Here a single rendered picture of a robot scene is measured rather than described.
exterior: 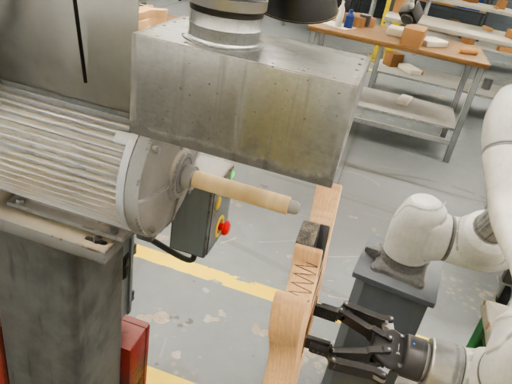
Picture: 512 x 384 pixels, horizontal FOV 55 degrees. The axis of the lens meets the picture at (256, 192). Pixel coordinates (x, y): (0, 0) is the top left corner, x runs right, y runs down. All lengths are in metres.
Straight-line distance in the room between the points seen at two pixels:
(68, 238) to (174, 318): 1.48
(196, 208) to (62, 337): 0.40
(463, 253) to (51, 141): 1.25
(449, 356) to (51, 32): 0.83
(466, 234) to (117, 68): 1.18
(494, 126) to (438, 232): 0.57
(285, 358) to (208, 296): 1.75
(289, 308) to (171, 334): 1.68
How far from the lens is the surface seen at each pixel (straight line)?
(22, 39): 0.91
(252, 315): 2.46
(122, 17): 0.80
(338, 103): 0.63
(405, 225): 1.65
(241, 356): 2.28
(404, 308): 1.75
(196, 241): 1.23
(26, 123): 0.93
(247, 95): 0.65
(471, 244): 1.65
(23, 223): 1.02
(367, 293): 1.75
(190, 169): 0.90
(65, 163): 0.90
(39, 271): 1.09
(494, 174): 1.12
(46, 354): 1.26
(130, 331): 1.49
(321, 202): 0.91
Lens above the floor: 1.69
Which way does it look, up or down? 30 degrees down
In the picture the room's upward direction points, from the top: 10 degrees clockwise
